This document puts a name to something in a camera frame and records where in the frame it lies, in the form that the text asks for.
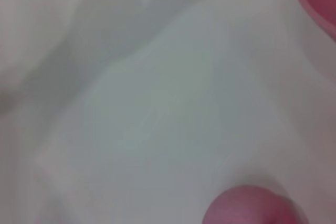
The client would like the pink toy peach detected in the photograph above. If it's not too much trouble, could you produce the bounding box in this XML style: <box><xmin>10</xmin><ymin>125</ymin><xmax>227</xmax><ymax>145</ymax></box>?
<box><xmin>202</xmin><ymin>185</ymin><xmax>310</xmax><ymax>224</ymax></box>

